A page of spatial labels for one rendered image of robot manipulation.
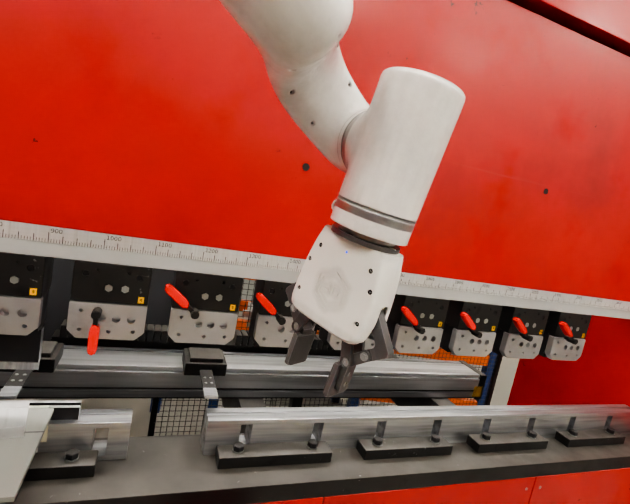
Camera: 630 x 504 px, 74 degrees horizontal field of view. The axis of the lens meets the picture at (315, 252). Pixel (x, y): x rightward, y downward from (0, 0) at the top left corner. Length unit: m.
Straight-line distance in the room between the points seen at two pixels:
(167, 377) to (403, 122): 1.11
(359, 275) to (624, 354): 1.90
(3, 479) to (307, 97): 0.79
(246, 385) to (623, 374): 1.59
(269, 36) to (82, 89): 0.65
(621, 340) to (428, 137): 1.92
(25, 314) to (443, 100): 0.89
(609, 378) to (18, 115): 2.25
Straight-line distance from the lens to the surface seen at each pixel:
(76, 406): 1.13
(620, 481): 2.00
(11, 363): 1.11
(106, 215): 0.95
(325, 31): 0.35
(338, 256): 0.42
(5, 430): 1.04
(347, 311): 0.42
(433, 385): 1.72
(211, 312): 1.00
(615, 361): 2.26
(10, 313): 1.02
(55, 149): 0.96
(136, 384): 1.36
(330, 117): 0.47
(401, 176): 0.39
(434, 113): 0.40
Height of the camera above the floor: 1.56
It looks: 8 degrees down
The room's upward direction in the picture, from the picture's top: 11 degrees clockwise
